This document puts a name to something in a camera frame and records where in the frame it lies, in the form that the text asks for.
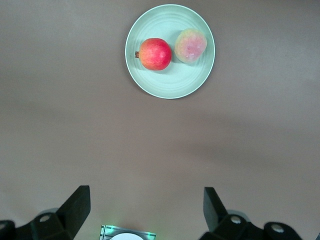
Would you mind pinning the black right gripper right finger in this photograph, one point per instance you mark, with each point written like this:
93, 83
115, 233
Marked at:
225, 227

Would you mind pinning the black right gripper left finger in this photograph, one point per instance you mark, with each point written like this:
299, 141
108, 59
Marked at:
62, 225

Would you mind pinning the yellow-pink peach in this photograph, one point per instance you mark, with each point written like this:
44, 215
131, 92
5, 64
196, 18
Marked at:
191, 46

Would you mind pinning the red pomegranate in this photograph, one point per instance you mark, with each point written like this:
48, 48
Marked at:
155, 53

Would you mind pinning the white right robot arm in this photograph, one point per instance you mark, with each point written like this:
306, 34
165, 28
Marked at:
127, 237

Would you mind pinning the brown table cloth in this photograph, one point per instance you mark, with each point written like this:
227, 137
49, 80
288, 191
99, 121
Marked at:
75, 125

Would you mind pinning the light green round plate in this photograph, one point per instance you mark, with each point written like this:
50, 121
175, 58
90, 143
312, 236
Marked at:
170, 82

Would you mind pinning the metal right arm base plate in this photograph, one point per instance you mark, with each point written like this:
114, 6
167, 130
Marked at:
107, 232

